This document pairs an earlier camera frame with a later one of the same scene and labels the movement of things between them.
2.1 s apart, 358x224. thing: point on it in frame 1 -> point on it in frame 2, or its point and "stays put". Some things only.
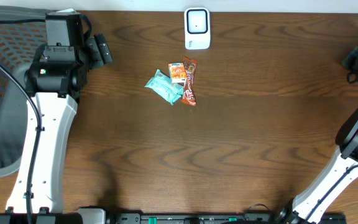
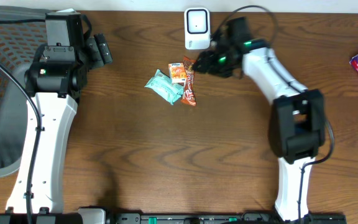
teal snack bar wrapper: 161,84 stays put
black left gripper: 96,50 stays put
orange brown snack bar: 188,94 stays put
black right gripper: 353,59 -> 210,63
